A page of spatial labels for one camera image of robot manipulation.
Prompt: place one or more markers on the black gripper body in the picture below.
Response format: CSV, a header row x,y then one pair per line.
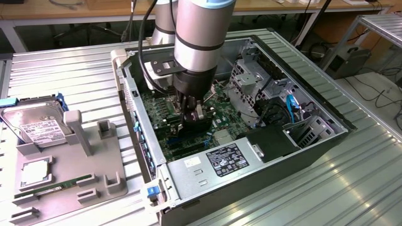
x,y
194,82

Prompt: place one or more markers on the black graphics card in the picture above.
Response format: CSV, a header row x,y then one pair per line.
x,y
198,129

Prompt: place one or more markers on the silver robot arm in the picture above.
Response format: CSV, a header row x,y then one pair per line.
x,y
200,28

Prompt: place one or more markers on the metal socket cover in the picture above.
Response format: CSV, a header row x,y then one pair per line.
x,y
211,94

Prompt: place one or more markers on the green motherboard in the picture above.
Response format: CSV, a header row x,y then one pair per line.
x,y
154,106

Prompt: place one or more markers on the silver chipset heat sink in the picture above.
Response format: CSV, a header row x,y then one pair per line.
x,y
224,137

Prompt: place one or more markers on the blue expansion slot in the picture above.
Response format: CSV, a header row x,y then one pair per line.
x,y
172,142

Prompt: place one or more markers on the black expansion slot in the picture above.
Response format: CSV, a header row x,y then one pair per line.
x,y
191,148

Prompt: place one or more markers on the metal disk bay cage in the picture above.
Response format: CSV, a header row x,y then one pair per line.
x,y
247,89

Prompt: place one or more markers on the blue card retention clip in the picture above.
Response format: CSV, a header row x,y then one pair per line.
x,y
136,127

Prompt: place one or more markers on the grey power supply unit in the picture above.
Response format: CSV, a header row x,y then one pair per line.
x,y
200,174

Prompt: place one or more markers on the blue case latch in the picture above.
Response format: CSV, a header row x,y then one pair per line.
x,y
152,190

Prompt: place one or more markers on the black chair base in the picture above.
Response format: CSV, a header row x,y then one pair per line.
x,y
93,29

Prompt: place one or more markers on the black open pc case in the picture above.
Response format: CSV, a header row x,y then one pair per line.
x,y
314,146

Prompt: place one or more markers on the wooden desk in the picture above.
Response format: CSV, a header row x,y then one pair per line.
x,y
93,14

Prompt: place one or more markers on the grey parts rack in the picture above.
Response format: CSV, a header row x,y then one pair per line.
x,y
72,169

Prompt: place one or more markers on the silver hard disk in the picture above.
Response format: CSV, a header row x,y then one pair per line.
x,y
31,122

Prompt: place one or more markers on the black box on floor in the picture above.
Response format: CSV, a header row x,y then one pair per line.
x,y
351,63

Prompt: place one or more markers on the green ram stick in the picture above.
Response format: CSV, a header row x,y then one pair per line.
x,y
53,188

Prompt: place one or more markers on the silver cpu chip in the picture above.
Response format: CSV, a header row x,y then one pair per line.
x,y
35,173

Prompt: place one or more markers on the blue disk caddy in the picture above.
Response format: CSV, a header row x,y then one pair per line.
x,y
7,103

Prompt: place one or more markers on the metal slat side table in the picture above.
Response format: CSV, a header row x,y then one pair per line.
x,y
377,26

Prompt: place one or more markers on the black plastic air duct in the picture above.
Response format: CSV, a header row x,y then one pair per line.
x,y
270,143

